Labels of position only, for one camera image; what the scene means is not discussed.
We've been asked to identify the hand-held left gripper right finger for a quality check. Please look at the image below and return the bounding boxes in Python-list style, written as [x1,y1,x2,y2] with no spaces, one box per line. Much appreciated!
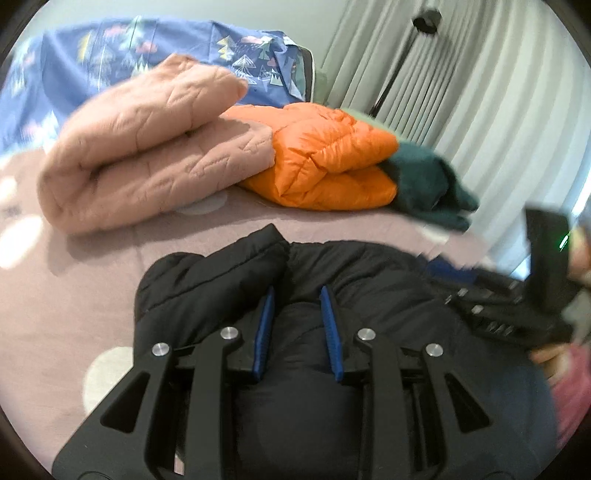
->
[320,285,548,480]

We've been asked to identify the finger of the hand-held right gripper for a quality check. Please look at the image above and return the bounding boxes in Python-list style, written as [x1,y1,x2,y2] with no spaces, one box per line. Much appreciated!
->
[425,258,532,301]
[443,288,536,347]

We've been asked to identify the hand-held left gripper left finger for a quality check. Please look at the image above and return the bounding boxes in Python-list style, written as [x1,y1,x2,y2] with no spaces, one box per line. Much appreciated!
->
[53,285,277,480]

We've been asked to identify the black puffer jacket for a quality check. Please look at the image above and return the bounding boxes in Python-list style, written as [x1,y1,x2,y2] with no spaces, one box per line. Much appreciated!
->
[133,224,559,480]

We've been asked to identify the person's right hand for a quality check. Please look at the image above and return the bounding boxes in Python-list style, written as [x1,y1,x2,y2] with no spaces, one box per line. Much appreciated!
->
[530,343,572,371]

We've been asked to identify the dark teal garment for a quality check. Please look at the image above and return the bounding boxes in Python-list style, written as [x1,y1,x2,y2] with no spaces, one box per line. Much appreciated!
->
[383,141,481,232]

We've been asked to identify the orange puffer jacket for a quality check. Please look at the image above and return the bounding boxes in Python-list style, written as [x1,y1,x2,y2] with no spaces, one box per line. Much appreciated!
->
[222,102,400,210]

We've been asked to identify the white curtains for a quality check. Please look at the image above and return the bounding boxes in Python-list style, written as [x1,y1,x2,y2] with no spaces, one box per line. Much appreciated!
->
[311,0,591,273]

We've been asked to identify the pink quilted jacket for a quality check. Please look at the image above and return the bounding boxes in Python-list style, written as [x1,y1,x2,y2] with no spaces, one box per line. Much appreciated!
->
[37,53,275,236]

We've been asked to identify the black stand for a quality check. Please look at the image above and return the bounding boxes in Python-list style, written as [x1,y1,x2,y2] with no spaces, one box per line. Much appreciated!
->
[367,8,444,118]

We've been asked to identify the blue patterned pillow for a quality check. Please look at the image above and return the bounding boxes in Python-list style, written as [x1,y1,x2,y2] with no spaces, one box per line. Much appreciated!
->
[0,16,319,153]

